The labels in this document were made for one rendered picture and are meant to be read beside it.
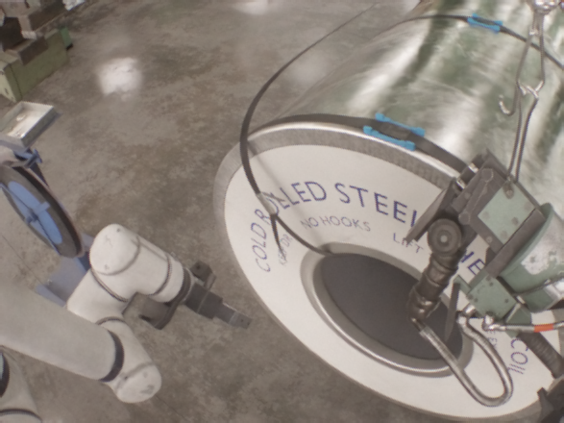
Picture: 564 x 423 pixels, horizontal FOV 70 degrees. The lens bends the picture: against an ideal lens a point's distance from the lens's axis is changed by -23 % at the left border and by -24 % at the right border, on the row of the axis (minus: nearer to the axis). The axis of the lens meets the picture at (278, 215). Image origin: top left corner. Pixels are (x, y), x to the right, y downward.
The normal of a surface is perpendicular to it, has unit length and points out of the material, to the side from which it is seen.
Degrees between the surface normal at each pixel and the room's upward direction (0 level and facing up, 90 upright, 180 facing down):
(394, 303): 17
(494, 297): 58
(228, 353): 0
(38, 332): 81
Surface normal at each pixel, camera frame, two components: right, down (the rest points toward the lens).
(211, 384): -0.13, -0.67
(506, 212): -0.42, 0.24
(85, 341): 0.91, -0.13
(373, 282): 0.43, -0.26
